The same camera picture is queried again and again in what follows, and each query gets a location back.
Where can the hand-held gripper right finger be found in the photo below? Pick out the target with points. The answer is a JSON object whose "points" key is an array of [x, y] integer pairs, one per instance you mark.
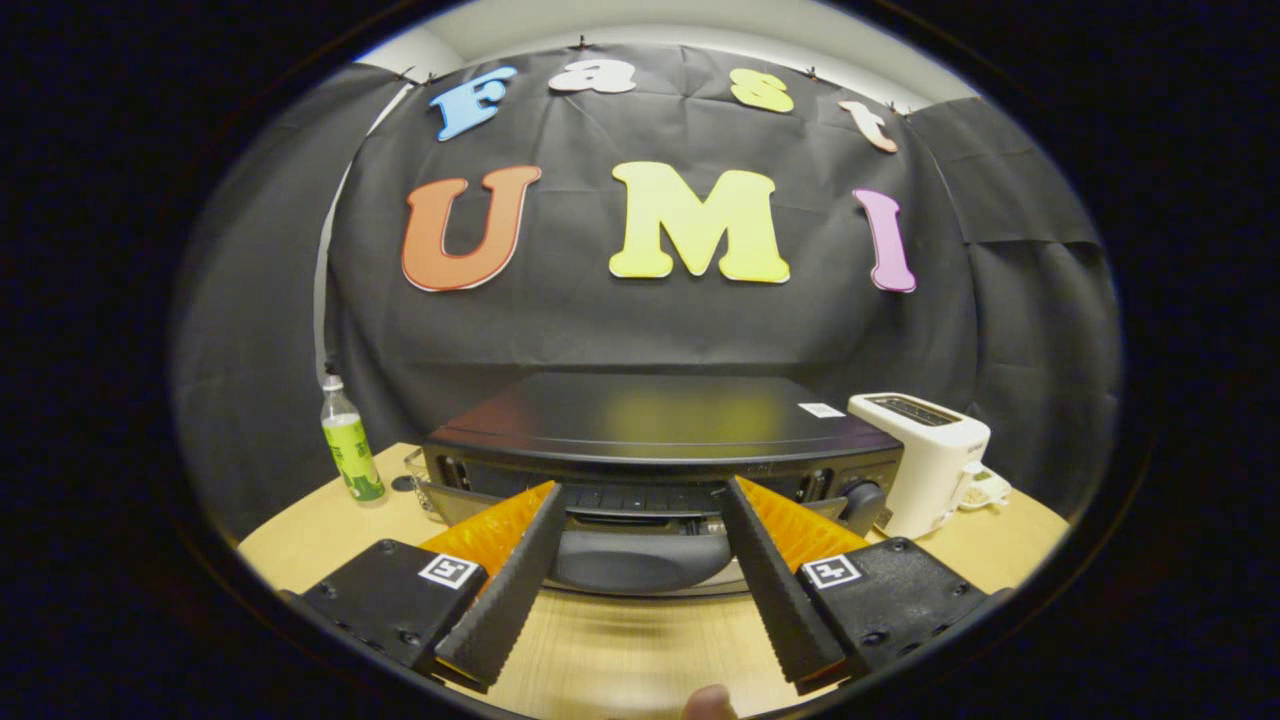
{"points": [[775, 590]]}

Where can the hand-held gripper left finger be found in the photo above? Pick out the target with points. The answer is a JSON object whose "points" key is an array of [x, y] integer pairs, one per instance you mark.
{"points": [[512, 590]]}

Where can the black toaster oven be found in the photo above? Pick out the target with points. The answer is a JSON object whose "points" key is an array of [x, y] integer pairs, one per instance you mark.
{"points": [[650, 410]]}

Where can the white pop-up toaster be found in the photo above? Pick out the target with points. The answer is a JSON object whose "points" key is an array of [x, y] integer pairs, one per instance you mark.
{"points": [[930, 460]]}

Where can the green label drink bottle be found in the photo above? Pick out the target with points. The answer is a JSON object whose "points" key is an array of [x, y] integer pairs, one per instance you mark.
{"points": [[352, 450]]}

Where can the white divided snack dish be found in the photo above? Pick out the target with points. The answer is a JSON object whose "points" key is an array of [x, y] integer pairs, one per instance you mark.
{"points": [[990, 490]]}

